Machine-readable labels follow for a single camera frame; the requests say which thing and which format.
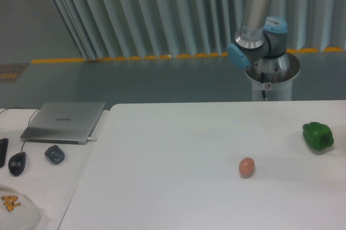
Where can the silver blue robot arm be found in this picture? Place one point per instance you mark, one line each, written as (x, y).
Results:
(269, 27)

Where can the green bell pepper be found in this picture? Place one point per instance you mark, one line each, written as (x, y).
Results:
(318, 136)

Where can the brown egg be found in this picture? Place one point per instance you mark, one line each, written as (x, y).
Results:
(246, 167)

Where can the white corrugated partition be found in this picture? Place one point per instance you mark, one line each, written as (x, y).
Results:
(141, 28)

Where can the silver closed laptop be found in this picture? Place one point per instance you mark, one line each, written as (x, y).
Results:
(64, 122)

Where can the brown floor sign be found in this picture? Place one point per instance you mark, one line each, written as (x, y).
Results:
(11, 72)

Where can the black computer mouse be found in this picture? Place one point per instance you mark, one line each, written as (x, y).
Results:
(17, 163)

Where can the black flat device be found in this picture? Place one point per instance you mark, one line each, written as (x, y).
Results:
(3, 150)

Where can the white cap yellow letters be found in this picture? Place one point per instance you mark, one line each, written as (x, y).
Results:
(17, 210)

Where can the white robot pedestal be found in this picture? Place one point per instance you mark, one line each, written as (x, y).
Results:
(271, 89)

